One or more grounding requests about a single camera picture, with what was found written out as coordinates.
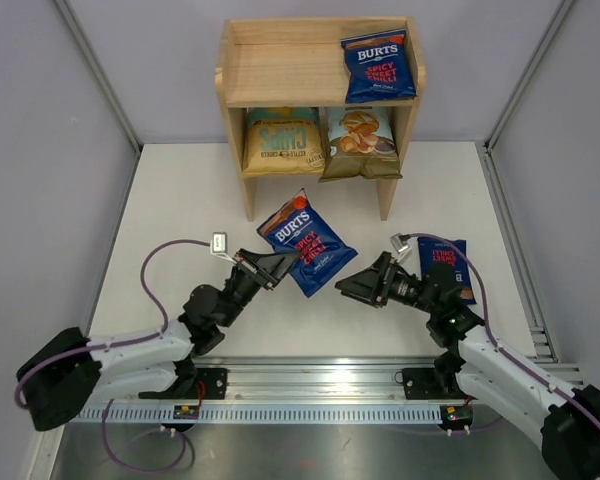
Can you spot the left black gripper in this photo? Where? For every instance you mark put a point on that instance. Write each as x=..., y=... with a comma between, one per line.
x=269, y=268

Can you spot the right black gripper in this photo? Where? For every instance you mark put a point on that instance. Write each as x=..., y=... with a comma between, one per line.
x=372, y=286

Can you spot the blue Burts chips bag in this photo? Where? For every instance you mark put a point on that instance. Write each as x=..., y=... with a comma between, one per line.
x=432, y=251
x=378, y=67
x=296, y=225

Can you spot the tan kettle chips bag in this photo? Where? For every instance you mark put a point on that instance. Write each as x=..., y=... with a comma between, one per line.
x=283, y=141

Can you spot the light blue cassava chips bag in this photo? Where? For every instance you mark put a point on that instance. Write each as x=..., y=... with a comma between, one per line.
x=360, y=144

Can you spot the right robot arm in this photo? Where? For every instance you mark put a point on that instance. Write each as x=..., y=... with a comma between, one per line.
x=562, y=420

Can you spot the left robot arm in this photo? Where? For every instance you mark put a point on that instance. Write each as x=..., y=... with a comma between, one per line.
x=57, y=382

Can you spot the wooden two-tier shelf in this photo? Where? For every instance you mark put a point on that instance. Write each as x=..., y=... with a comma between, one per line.
x=298, y=62

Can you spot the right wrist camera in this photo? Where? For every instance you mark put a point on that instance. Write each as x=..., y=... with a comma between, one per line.
x=401, y=247

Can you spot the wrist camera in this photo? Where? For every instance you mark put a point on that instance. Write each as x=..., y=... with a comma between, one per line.
x=401, y=247
x=219, y=247

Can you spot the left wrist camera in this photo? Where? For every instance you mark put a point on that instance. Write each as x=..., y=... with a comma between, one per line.
x=219, y=247

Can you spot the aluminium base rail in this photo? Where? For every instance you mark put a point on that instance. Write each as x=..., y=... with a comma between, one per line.
x=275, y=380

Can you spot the white slotted cable duct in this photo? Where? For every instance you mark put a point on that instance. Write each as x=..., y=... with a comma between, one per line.
x=260, y=414

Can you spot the right aluminium frame post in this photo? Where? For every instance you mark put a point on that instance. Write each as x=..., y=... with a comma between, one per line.
x=548, y=38

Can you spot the aluminium frame post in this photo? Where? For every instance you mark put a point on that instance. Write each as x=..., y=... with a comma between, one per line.
x=83, y=45
x=548, y=38

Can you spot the left aluminium frame post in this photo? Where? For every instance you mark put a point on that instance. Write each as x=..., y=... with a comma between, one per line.
x=83, y=45

